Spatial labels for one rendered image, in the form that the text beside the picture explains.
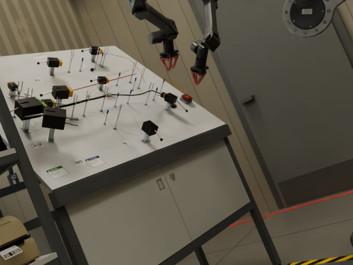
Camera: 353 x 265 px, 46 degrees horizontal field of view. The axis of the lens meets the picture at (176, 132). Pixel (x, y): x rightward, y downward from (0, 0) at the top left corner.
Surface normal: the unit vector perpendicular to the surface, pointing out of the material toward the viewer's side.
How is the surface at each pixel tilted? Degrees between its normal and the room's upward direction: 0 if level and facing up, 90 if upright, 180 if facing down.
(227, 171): 90
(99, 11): 90
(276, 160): 90
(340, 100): 90
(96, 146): 53
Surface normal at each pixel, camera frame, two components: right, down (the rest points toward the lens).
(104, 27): -0.54, 0.18
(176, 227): 0.66, -0.32
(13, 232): 0.54, -0.61
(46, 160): 0.29, -0.81
